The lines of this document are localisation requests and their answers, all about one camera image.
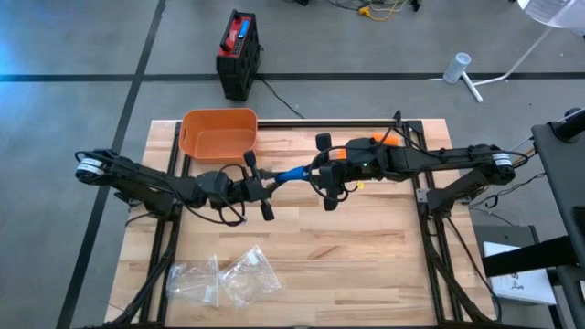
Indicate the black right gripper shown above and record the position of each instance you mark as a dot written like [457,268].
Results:
[333,178]

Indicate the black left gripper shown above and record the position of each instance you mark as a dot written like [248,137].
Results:
[253,189]

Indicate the blue elastic bandage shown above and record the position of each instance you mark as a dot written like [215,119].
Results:
[292,174]

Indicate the orange elastic bandage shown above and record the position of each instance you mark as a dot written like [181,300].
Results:
[384,138]

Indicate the clear plastic bag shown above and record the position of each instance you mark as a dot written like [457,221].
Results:
[249,276]
[192,283]

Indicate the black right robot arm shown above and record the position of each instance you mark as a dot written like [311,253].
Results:
[434,157]

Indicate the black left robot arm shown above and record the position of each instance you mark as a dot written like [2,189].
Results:
[155,183]

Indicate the small yellow tag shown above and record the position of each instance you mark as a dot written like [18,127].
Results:
[359,185]

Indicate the orange plastic basin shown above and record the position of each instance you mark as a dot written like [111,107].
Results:
[219,137]

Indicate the red and black power station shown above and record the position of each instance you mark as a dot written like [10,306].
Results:
[237,55]

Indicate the white plastic cylinder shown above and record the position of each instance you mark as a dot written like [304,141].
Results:
[457,67]

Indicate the white stand base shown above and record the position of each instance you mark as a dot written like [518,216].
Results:
[473,89]

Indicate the grey cabinet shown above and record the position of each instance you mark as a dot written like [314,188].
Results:
[503,233]

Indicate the white cardboard box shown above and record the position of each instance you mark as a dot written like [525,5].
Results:
[516,283]

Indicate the black equipment cart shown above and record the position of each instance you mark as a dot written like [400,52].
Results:
[557,160]

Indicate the white printed paper sheet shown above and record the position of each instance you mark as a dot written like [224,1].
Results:
[557,11]

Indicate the black aluminium table frame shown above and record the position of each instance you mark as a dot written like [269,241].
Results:
[329,123]

